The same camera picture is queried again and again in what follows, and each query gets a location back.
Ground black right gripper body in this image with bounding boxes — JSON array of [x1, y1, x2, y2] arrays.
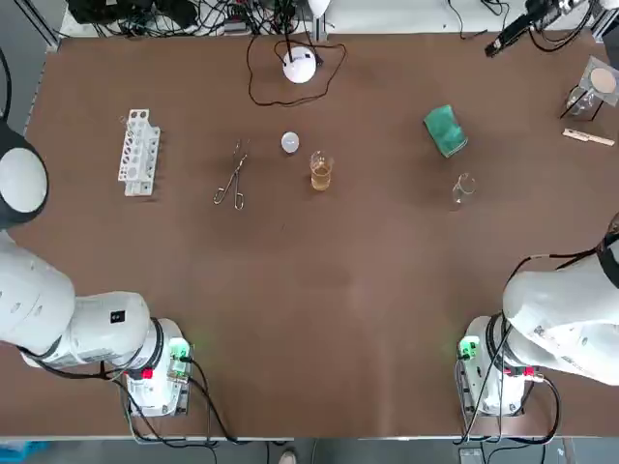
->
[[524, 0, 576, 23]]

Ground clear glass beaker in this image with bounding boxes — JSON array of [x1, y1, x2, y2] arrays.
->
[[449, 172, 479, 213]]

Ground folded green cloth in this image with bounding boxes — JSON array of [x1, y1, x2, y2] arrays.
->
[[423, 103, 469, 159]]

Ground thin wooden stick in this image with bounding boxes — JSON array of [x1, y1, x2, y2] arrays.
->
[[562, 127, 615, 147]]

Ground white desk lamp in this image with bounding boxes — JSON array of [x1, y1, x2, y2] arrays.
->
[[282, 0, 333, 84]]

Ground glass beaker with yellow liquid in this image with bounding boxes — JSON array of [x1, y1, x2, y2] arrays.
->
[[309, 150, 336, 192]]

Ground metal crucible tongs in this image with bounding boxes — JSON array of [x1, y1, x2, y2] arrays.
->
[[213, 138, 252, 213]]

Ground white test tube rack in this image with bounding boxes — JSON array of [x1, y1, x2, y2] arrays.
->
[[117, 108, 162, 197]]

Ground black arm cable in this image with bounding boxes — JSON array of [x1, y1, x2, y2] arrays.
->
[[18, 350, 146, 388], [495, 236, 611, 330]]

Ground black lamp cable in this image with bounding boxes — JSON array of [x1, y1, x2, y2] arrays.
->
[[247, 32, 347, 107]]

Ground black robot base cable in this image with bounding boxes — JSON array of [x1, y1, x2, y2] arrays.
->
[[449, 374, 563, 447], [128, 355, 296, 446]]

